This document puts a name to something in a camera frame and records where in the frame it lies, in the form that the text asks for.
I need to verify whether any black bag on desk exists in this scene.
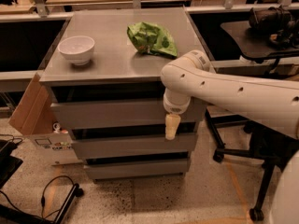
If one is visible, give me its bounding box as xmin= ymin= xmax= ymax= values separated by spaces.
xmin=249 ymin=7 xmax=294 ymax=34

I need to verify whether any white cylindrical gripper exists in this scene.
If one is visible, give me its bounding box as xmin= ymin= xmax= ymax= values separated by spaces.
xmin=164 ymin=89 xmax=191 ymax=140

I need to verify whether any black equipment left edge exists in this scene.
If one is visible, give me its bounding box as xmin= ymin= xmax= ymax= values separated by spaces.
xmin=0 ymin=140 xmax=22 ymax=188

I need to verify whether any white ceramic bowl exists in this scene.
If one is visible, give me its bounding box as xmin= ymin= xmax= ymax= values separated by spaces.
xmin=58 ymin=35 xmax=95 ymax=65

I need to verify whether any grey drawer cabinet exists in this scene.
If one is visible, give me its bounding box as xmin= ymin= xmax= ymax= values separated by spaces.
xmin=39 ymin=7 xmax=217 ymax=183

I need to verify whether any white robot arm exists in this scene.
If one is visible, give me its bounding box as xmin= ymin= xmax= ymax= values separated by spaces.
xmin=161 ymin=50 xmax=299 ymax=224

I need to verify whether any grey drawer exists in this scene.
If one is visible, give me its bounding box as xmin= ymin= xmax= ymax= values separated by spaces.
xmin=84 ymin=159 xmax=190 ymax=180
xmin=72 ymin=133 xmax=197 ymax=160
xmin=51 ymin=99 xmax=166 ymax=130

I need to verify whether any green chip bag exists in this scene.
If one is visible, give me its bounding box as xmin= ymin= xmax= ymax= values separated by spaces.
xmin=127 ymin=21 xmax=178 ymax=58

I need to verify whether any brown cardboard box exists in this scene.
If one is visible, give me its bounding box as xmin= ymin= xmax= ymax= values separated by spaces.
xmin=8 ymin=74 xmax=80 ymax=165

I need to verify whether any grey middle drawer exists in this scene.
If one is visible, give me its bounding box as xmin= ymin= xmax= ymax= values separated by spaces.
xmin=72 ymin=133 xmax=197 ymax=160

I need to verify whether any grey top drawer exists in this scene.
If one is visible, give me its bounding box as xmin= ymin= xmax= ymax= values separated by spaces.
xmin=51 ymin=99 xmax=166 ymax=130

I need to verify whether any grey bottom drawer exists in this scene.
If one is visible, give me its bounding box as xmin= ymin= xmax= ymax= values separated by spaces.
xmin=84 ymin=159 xmax=190 ymax=180

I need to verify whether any black office chair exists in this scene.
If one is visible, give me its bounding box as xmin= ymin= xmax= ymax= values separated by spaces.
xmin=205 ymin=111 xmax=299 ymax=221

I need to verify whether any black stand with cable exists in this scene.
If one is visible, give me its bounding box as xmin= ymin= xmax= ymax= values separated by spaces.
xmin=0 ymin=175 xmax=85 ymax=224

